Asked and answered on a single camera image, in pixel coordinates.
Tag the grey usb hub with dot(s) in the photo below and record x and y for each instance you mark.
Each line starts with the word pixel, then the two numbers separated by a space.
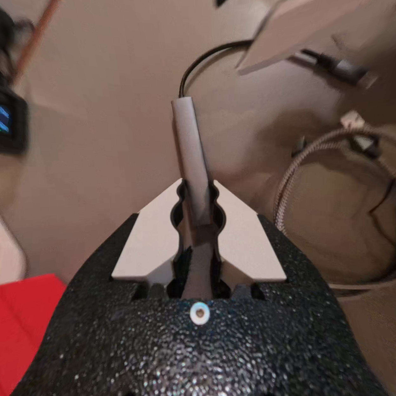
pixel 190 148

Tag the orange rod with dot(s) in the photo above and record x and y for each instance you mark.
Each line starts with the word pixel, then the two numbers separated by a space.
pixel 37 37

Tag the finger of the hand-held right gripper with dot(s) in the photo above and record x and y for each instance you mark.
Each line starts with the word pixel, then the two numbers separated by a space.
pixel 294 27

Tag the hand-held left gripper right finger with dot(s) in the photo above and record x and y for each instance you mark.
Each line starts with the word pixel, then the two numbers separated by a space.
pixel 247 244

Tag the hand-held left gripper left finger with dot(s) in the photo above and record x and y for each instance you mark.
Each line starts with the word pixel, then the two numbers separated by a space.
pixel 145 244

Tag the black twist tie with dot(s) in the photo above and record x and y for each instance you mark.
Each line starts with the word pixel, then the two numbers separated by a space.
pixel 376 204

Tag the red sheet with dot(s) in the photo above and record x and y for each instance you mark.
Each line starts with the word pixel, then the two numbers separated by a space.
pixel 27 318

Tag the white rounded object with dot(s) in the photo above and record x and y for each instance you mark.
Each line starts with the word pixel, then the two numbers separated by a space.
pixel 10 253

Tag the black device with blue screen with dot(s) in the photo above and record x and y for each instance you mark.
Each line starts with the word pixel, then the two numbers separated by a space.
pixel 14 123

